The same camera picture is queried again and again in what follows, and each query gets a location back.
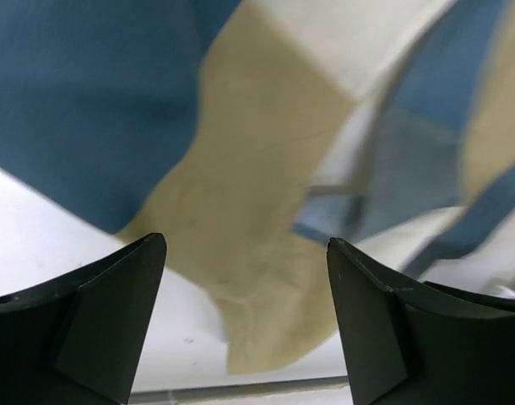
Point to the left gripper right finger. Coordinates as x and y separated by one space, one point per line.
407 342

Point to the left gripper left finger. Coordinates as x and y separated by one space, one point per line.
78 338

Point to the blue beige patchwork pillowcase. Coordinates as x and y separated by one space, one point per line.
250 133

